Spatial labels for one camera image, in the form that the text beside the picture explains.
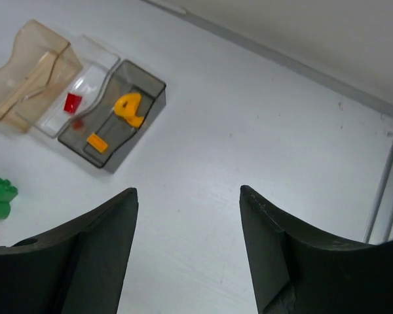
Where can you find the orange quarter-round lego piece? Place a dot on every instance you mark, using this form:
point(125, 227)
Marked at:
point(127, 105)

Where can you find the clear transparent bin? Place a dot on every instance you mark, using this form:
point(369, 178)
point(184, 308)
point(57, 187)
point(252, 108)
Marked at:
point(51, 112)

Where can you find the orange lego brick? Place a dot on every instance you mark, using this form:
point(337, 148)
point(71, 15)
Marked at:
point(97, 143)

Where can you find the orange curved lego piece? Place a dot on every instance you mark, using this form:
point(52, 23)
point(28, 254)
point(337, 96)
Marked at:
point(135, 121)

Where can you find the grey transparent bin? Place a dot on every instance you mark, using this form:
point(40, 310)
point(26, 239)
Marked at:
point(115, 130)

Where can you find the red slope lego brick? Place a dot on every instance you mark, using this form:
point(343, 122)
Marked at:
point(72, 103)

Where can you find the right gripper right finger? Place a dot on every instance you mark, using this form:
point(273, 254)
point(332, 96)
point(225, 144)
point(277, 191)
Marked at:
point(298, 268)

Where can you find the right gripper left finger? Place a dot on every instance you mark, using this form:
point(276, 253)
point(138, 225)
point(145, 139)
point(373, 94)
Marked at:
point(77, 267)

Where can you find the amber transparent bin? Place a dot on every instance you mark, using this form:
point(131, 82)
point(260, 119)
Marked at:
point(40, 68)

